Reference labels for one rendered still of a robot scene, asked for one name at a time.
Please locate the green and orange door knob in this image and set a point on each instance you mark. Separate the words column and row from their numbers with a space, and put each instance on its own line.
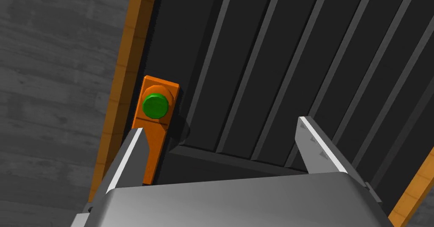
column 155, row 118

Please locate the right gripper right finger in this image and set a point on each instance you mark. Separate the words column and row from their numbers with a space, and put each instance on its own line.
column 318, row 149

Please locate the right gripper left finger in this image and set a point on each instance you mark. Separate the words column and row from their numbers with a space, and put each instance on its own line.
column 130, row 159

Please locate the dark panelled door leaf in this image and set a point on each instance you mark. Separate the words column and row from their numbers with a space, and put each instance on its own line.
column 271, row 67

